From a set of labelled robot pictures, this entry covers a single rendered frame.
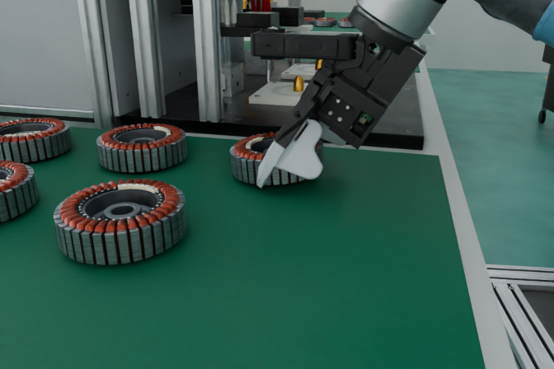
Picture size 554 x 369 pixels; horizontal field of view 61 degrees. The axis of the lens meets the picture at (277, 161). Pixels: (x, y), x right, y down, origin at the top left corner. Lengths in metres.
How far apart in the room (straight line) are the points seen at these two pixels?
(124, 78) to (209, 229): 0.41
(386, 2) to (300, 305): 0.28
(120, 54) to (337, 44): 0.41
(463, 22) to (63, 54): 5.68
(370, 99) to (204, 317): 0.26
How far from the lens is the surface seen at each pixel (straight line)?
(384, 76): 0.49
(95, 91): 0.79
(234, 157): 0.54
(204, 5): 0.71
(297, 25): 1.09
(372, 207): 0.50
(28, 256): 0.46
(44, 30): 0.84
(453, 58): 6.27
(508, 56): 6.36
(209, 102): 0.72
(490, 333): 0.36
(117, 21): 0.79
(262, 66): 1.11
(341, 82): 0.48
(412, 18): 0.47
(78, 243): 0.41
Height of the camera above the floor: 0.97
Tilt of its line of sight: 21 degrees down
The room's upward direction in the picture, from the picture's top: straight up
